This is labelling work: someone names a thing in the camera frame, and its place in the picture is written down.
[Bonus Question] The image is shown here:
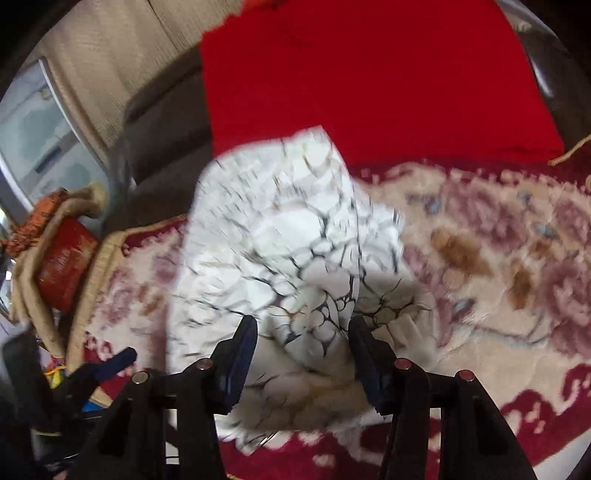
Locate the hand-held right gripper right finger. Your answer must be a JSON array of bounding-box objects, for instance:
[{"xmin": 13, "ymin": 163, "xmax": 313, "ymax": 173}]
[{"xmin": 347, "ymin": 316, "xmax": 539, "ymax": 480}]

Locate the beige textured sofa cushion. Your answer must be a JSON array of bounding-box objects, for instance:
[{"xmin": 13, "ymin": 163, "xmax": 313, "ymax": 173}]
[{"xmin": 34, "ymin": 0, "xmax": 246, "ymax": 154}]

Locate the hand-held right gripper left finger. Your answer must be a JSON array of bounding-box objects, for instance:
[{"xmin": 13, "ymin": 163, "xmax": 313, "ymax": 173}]
[{"xmin": 69, "ymin": 315, "xmax": 259, "ymax": 480}]

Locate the white crackle print garment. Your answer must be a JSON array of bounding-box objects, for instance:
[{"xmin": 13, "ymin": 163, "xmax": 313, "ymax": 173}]
[{"xmin": 165, "ymin": 124, "xmax": 445, "ymax": 456}]

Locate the dark brown sofa seat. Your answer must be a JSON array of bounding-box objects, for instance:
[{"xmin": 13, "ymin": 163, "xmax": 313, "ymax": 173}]
[{"xmin": 122, "ymin": 59, "xmax": 219, "ymax": 219}]

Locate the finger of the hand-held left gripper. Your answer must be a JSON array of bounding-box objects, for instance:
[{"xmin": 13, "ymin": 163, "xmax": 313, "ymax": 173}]
[{"xmin": 65, "ymin": 347, "xmax": 139, "ymax": 401}]

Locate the red blanket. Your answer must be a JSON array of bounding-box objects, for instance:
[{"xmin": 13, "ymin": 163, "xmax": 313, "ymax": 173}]
[{"xmin": 199, "ymin": 0, "xmax": 567, "ymax": 168}]

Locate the floral red and beige rug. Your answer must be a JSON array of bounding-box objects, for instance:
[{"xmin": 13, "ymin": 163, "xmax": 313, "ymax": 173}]
[{"xmin": 69, "ymin": 151, "xmax": 591, "ymax": 480}]

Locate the orange patterned cloth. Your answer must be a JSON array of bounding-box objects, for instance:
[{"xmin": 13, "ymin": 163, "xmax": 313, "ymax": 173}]
[{"xmin": 4, "ymin": 186, "xmax": 71, "ymax": 257}]

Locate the glass window panel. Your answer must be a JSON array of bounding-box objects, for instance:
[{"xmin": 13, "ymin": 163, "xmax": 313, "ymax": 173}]
[{"xmin": 0, "ymin": 59, "xmax": 112, "ymax": 205}]

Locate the red floral cushion beige trim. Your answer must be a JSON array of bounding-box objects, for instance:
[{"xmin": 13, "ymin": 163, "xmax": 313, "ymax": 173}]
[{"xmin": 11, "ymin": 185, "xmax": 122, "ymax": 371}]

